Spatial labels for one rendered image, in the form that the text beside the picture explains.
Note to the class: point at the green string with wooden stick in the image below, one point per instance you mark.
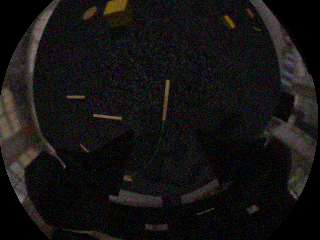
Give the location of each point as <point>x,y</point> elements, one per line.
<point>166,89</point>

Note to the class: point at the yellow cube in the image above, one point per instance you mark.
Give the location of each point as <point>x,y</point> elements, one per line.
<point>118,12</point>

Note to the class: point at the small yellow block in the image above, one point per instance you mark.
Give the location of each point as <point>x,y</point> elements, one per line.
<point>228,23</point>

